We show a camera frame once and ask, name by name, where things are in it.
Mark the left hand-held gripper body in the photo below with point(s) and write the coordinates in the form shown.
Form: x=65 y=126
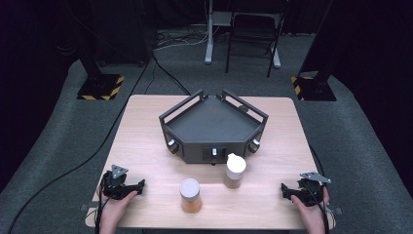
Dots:
x=114 y=187

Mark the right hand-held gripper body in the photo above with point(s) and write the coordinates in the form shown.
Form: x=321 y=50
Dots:
x=311 y=193

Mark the orange spice jar white lid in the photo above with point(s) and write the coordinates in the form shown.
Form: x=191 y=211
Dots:
x=190 y=196

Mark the dark grey corner rack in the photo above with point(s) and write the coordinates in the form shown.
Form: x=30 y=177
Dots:
x=211 y=123

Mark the person's right hand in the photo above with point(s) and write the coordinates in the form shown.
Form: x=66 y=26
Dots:
x=312 y=214

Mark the person's left hand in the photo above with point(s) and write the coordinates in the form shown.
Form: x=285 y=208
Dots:
x=110 y=209

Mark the black stand hazard-striped base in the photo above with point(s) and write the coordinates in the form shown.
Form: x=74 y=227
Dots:
x=313 y=88
x=100 y=87

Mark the black folding chair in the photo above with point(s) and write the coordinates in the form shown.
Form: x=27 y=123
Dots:
x=256 y=26

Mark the grey table edge bracket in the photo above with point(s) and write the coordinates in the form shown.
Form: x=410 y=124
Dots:
x=336 y=210
x=85 y=207

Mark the white desk frame leg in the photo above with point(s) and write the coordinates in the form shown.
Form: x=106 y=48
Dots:
x=209 y=39
x=276 y=60

